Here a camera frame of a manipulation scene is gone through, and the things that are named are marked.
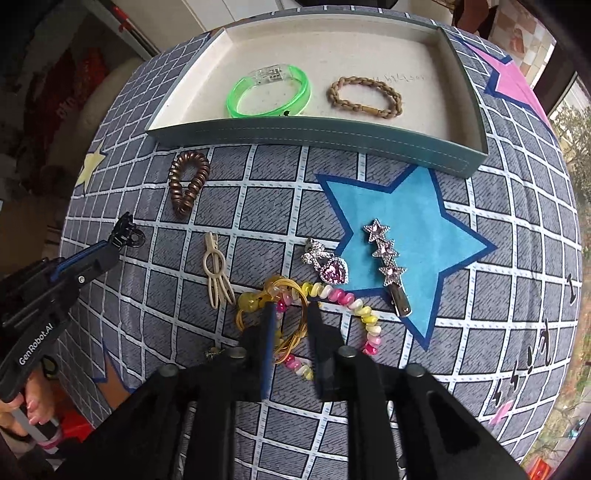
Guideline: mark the rhinestone star hair clip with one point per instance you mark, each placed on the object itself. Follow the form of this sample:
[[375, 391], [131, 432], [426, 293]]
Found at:
[[385, 249]]

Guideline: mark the grid star printed tablecloth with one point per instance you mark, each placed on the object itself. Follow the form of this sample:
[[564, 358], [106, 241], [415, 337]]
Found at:
[[268, 203]]

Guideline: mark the beige hair clip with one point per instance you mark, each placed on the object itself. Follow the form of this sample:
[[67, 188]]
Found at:
[[210, 258]]

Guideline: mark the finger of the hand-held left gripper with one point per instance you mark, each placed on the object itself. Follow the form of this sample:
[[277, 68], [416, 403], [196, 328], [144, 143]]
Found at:
[[83, 256], [94, 270]]

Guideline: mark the grey jewelry tray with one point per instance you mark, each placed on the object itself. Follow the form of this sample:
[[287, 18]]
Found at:
[[323, 60]]

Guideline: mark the person's left hand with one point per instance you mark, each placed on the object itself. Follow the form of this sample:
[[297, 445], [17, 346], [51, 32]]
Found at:
[[30, 408]]

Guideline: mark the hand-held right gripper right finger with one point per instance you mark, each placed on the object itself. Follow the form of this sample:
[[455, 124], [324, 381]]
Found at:
[[318, 350]]

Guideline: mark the rhinestone heart hair clip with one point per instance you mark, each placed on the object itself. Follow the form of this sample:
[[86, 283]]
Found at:
[[334, 272]]

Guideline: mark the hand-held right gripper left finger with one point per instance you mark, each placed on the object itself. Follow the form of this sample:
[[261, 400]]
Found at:
[[268, 344]]

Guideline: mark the red cloth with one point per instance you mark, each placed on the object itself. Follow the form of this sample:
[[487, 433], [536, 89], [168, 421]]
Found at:
[[76, 83]]

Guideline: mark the small gold charm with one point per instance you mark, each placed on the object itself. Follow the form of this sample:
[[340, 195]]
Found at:
[[213, 354]]

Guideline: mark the beige cushion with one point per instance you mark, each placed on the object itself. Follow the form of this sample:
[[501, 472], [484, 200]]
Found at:
[[111, 101]]

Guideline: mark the black claw clip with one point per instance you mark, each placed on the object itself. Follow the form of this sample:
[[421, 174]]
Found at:
[[124, 230]]

